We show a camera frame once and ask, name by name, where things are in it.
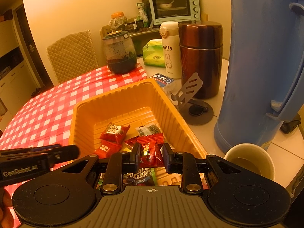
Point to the black adapter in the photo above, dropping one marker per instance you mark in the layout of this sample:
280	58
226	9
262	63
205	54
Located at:
288	127

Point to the dark door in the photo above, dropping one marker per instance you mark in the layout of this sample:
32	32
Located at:
30	49

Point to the yellow green snack packet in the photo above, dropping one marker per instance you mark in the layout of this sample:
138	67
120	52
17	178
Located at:
100	181

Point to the blue thermos jug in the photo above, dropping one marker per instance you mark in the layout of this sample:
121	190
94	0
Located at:
264	85

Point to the light blue toaster oven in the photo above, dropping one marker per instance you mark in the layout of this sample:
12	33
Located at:
160	11

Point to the red gold candy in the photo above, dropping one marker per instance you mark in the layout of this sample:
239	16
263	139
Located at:
151	156

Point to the red candy packet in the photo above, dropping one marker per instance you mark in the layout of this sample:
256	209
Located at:
130	143
107	149

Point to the orange plastic tray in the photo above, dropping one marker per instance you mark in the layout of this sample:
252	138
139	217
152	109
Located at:
133	105

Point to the silver nut snack packet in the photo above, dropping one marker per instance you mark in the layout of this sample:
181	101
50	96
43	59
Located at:
149	129

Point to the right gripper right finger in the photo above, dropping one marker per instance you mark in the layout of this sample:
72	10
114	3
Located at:
184	164

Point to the blue medicine box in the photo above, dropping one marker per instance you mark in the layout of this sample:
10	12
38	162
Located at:
162	80

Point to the grey phone stand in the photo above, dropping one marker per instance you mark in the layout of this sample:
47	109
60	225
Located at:
194	112

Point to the orange lid candy jar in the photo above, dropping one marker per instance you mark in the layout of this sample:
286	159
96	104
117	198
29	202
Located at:
118	21

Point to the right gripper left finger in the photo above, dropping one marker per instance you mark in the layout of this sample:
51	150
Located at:
116	166

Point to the white miffy bottle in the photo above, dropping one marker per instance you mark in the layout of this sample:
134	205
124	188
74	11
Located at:
170	42

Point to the white cabinet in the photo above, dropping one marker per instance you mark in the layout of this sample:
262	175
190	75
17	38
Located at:
17	82

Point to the red checkered tablecloth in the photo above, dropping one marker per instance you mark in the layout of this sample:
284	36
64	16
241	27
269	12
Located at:
46	119

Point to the dark colourful candy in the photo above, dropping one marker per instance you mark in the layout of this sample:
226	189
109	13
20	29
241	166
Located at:
144	177

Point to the green tissue pack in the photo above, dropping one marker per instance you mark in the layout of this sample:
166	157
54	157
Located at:
153	53

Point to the left hand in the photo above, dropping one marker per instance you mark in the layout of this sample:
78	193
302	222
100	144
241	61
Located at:
7	220

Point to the brown steel food flask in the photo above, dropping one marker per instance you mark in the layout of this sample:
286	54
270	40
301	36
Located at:
201	48

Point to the dark glass jar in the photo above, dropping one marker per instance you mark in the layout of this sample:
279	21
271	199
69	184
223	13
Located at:
120	52

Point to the white ceramic mug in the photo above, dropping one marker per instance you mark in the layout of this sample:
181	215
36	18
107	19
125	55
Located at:
253	158

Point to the wooden shelf rack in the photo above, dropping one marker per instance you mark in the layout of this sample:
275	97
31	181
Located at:
141	37

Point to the large red snack packet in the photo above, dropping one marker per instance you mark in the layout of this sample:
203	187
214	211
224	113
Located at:
115	133

